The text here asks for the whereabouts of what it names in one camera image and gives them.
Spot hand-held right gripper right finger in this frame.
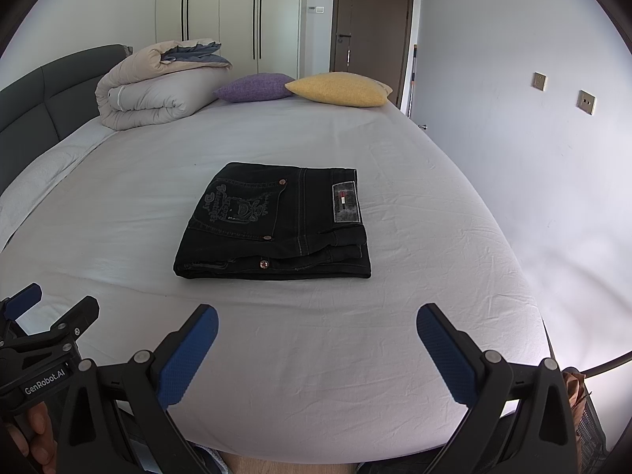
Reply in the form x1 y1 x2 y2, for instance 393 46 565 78
416 303 578 474

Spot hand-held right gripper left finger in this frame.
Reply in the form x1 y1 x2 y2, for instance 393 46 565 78
56 303 220 474

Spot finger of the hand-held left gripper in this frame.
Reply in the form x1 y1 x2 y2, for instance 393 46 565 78
0 283 43 331
27 295 102 352

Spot black pants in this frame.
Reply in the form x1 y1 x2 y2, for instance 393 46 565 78
173 162 372 280

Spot person's left hand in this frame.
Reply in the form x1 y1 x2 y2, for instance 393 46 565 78
2 400 61 470

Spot white sheeted bed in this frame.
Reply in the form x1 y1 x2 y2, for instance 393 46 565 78
0 94 555 461

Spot black mesh basket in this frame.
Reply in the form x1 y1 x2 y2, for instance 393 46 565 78
563 368 609 471

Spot grey padded headboard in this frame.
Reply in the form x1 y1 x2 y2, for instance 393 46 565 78
0 44 134 194

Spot folded beige duvet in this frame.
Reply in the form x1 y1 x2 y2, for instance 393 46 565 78
95 38 233 132

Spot purple pillow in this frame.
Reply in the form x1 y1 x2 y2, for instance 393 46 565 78
213 73 296 104

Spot yellow pillow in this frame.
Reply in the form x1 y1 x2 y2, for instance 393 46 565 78
285 72 394 109

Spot white wardrobe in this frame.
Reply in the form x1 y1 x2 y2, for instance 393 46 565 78
155 0 303 80

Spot brown door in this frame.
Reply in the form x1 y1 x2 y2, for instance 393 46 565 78
329 0 416 102

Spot black cable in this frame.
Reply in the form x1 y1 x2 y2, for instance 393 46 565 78
581 348 632 373

